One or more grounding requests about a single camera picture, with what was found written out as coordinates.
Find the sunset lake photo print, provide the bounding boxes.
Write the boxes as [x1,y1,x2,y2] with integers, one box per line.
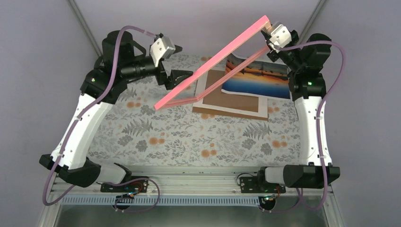
[221,57,291,100]

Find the pink wooden picture frame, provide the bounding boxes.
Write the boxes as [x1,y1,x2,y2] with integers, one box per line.
[154,15,271,110]

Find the brown frame backing board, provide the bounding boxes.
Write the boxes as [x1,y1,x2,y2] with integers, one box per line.
[192,86,269,121]

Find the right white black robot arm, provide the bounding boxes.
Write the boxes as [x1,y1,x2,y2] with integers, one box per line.
[256,31,340,192]

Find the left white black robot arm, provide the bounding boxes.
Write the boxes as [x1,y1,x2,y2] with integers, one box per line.
[39,31,192,192]

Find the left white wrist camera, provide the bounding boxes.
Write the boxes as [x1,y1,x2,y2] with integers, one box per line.
[149,33,176,67]

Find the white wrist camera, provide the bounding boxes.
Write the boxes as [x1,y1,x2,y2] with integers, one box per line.
[149,33,176,67]
[269,22,292,53]

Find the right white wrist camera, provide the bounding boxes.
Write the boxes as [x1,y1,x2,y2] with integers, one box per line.
[269,22,292,53]

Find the aluminium mounting rail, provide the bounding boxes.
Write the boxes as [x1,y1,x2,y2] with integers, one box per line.
[51,165,333,196]

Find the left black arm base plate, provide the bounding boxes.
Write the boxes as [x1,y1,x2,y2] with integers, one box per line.
[100,176,148,193]

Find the grey slotted cable duct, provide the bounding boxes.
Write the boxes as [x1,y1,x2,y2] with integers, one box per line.
[61,195,259,207]

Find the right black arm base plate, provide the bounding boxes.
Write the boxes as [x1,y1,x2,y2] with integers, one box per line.
[239,176,286,194]

